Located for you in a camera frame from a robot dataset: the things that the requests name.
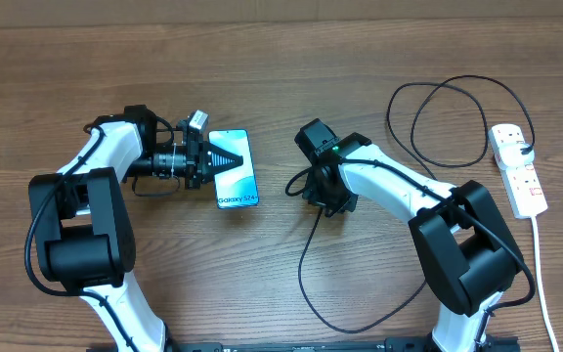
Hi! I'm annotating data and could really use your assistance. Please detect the blue Samsung Galaxy smartphone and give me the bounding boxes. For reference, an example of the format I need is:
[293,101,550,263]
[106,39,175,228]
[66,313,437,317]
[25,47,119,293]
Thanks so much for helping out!
[208,129,259,209]

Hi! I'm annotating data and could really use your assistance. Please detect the black USB charging cable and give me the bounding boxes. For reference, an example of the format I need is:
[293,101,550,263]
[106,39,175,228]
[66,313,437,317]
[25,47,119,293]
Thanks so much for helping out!
[297,74,537,335]

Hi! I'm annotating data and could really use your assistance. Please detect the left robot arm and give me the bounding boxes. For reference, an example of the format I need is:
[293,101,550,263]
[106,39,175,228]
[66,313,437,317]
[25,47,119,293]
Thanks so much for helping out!
[23,105,245,351]

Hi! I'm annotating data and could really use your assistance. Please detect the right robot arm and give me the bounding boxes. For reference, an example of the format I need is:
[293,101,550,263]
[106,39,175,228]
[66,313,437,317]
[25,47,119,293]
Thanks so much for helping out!
[294,119,531,351]

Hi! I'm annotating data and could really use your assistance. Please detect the white charger plug adapter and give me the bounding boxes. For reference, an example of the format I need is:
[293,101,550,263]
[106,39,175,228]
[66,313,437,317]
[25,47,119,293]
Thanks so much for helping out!
[495,143,535,170]

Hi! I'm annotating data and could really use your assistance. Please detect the white power strip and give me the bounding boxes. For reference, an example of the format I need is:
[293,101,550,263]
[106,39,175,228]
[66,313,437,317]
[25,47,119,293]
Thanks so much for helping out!
[488,123,548,219]

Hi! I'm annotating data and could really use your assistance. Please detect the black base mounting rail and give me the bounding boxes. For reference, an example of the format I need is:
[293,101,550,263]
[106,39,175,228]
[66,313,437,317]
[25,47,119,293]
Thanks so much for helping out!
[86,336,521,352]

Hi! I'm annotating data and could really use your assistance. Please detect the white power strip cord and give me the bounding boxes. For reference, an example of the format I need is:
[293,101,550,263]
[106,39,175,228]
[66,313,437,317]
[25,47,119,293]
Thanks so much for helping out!
[531,216,560,352]

